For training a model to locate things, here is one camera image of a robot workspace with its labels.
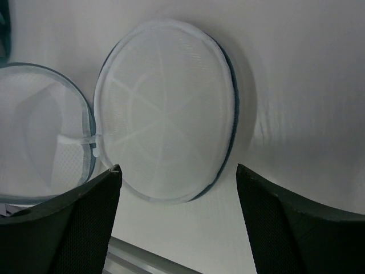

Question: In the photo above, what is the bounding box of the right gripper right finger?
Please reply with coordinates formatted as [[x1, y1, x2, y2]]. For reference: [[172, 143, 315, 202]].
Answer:
[[236, 164, 364, 273]]

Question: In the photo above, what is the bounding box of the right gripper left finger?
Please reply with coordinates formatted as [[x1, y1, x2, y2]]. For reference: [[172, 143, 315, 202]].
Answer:
[[1, 165, 122, 273]]

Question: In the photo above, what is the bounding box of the white mesh laundry bag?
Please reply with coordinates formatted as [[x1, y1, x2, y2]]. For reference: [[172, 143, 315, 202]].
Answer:
[[1, 19, 240, 204]]

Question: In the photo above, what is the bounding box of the teal plastic basket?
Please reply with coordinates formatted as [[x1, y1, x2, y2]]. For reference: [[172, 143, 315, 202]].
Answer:
[[0, 0, 11, 64]]

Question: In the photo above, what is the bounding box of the aluminium front rail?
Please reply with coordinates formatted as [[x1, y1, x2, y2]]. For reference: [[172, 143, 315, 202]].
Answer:
[[103, 237, 197, 273]]

